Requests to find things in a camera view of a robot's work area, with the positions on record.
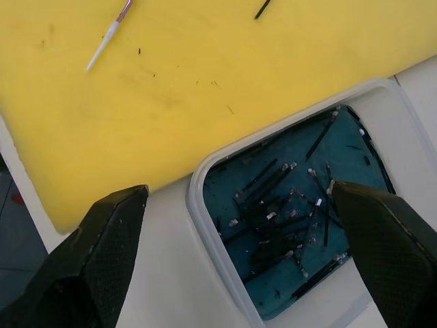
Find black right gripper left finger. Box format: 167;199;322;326
0;184;150;328

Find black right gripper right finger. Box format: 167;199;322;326
330;180;437;328

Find black match stick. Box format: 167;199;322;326
253;0;272;20

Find burnt black match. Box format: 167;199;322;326
235;157;279;202
291;256;343;299
305;111;339;162
322;197;334;247

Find teal container liner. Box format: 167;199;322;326
203;105;397;322

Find clear plastic container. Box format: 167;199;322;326
185;77;437;328

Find yellow foam mat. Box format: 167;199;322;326
0;0;437;236

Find pale pink twisted candle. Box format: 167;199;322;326
86;0;134;72

